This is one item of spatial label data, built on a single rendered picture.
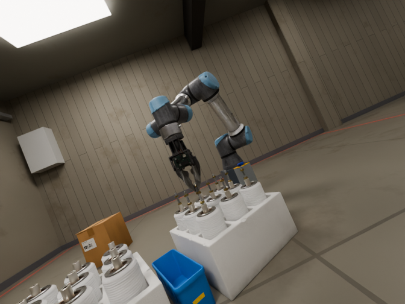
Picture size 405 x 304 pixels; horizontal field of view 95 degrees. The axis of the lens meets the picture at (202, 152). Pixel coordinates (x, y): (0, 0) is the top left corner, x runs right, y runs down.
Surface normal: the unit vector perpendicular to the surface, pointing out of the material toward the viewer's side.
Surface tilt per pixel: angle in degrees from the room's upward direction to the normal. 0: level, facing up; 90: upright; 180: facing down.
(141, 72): 90
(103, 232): 90
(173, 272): 88
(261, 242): 90
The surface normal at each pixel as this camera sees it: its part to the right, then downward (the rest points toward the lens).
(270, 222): 0.47, -0.24
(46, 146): 0.06, -0.07
